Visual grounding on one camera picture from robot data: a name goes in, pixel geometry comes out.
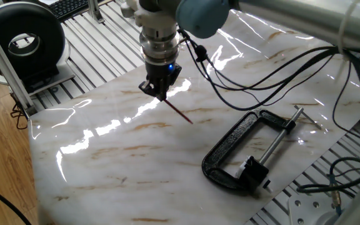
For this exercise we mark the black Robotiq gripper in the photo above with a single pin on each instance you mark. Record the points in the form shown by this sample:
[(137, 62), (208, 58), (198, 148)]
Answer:
[(161, 73)]

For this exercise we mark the red pencil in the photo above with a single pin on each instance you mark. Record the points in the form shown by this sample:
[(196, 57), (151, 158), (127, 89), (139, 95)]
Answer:
[(178, 112)]

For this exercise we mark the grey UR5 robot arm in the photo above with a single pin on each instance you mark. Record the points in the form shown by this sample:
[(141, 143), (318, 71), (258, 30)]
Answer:
[(292, 18)]

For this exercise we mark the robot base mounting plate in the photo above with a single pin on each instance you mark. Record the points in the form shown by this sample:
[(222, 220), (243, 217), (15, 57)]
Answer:
[(306, 209)]

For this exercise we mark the glossy marble pattern sheet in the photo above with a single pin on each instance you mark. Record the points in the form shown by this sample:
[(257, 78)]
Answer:
[(152, 162)]

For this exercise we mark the black metal C-clamp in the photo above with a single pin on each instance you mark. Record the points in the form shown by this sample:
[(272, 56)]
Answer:
[(230, 140)]

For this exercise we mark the black computer keyboard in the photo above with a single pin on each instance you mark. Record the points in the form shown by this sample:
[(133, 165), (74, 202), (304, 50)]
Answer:
[(67, 7)]

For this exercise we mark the white small block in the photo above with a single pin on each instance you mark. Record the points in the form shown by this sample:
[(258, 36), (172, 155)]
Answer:
[(253, 172)]

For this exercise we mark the small aluminium bracket post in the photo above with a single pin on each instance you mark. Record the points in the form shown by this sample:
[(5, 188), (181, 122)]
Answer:
[(95, 11)]

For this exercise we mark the aluminium frame post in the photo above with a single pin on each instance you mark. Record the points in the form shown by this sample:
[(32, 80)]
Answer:
[(3, 64)]

